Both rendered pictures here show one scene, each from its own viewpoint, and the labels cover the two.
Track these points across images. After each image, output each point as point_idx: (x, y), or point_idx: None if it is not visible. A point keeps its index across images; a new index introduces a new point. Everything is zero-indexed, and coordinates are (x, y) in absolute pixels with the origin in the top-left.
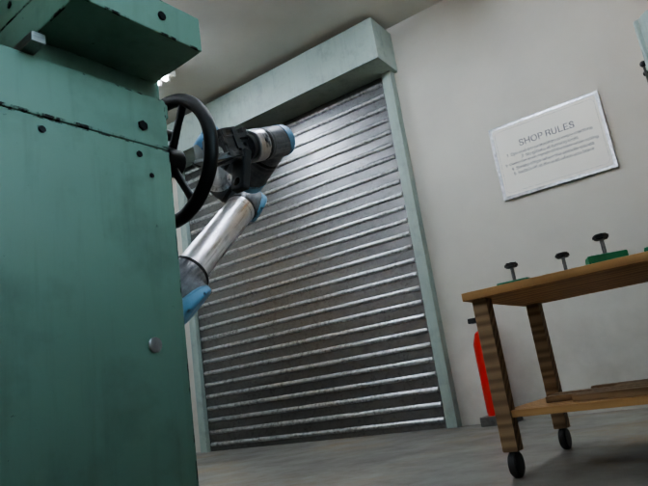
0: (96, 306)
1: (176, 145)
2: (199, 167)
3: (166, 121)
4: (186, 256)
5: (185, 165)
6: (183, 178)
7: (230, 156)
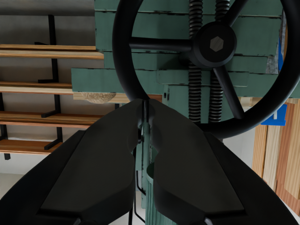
0: None
1: (226, 68)
2: (140, 98)
3: (277, 40)
4: None
5: (235, 35)
6: (241, 10)
7: (279, 198)
